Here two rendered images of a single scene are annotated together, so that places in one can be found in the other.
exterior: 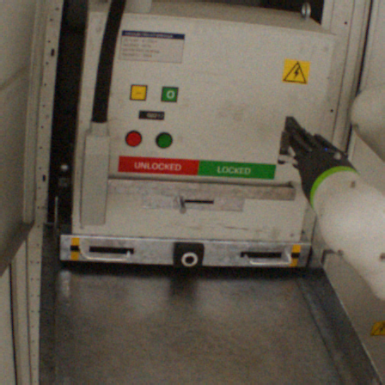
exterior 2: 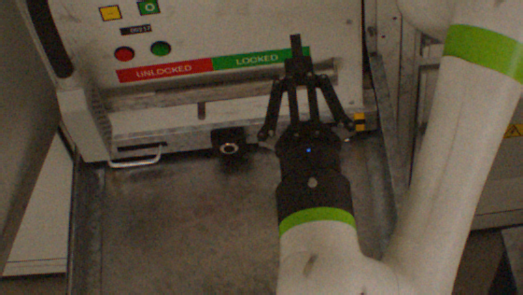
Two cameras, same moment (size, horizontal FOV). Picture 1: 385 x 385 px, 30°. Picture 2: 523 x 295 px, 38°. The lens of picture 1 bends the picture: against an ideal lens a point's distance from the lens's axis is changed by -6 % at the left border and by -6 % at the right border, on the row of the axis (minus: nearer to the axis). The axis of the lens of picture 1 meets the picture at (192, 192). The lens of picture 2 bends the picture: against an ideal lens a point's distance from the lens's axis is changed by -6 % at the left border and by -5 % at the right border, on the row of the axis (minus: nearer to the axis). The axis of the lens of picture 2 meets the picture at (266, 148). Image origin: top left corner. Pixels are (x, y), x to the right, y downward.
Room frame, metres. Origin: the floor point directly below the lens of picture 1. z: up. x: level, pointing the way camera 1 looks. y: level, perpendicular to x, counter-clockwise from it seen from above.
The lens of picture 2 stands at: (0.56, -0.30, 2.06)
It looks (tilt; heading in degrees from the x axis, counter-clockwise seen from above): 55 degrees down; 16
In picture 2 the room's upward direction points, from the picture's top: 10 degrees counter-clockwise
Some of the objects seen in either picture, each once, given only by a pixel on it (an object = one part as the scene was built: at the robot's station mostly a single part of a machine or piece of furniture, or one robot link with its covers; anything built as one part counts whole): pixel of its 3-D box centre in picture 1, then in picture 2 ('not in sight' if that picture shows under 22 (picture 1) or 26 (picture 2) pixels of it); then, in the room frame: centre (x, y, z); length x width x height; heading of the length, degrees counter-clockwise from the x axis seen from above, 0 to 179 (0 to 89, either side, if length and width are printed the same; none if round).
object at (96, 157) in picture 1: (94, 175); (85, 112); (1.26, 0.19, 1.09); 0.08 x 0.05 x 0.17; 12
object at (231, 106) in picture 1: (202, 138); (205, 39); (1.37, -0.01, 1.15); 0.48 x 0.01 x 0.48; 102
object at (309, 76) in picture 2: (314, 149); (314, 109); (1.18, -0.20, 1.23); 0.11 x 0.01 x 0.04; 10
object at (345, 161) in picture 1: (332, 187); (315, 206); (1.04, -0.21, 1.22); 0.09 x 0.06 x 0.12; 102
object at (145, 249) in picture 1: (186, 247); (228, 125); (1.38, 0.00, 0.89); 0.54 x 0.05 x 0.06; 102
